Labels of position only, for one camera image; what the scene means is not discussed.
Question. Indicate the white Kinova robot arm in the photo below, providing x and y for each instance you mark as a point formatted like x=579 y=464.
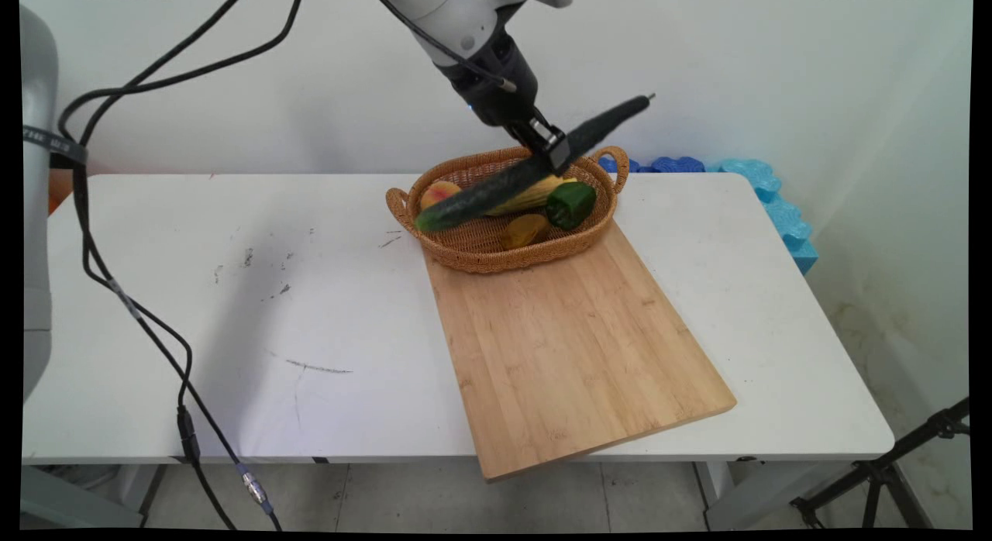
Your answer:
x=457 y=18

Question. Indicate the dark green cucumber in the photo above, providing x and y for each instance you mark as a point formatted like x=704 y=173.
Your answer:
x=480 y=198

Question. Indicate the woven wicker basket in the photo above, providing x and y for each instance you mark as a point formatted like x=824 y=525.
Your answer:
x=504 y=258

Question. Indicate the light blue foam piece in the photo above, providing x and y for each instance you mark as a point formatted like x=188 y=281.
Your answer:
x=783 y=215

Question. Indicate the dark blue foam piece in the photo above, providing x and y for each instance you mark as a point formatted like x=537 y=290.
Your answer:
x=666 y=166

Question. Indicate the wooden cutting board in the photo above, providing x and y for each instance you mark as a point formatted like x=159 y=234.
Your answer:
x=573 y=347

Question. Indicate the white table leg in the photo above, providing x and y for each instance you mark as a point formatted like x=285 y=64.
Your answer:
x=744 y=494

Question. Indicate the yellow corn cob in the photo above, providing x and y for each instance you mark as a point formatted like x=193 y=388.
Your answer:
x=535 y=196

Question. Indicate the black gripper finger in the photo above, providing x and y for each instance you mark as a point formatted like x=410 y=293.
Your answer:
x=525 y=138
x=556 y=152

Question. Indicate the black tripod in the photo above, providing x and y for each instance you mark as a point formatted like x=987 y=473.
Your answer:
x=883 y=471

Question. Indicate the orange object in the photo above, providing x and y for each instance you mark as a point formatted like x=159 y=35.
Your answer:
x=60 y=194

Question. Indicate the yellow pink peach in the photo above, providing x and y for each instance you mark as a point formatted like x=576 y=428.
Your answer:
x=438 y=192

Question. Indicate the green bell pepper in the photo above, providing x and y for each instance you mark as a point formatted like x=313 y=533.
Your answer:
x=572 y=205

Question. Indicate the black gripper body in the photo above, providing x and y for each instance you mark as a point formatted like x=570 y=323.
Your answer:
x=496 y=87

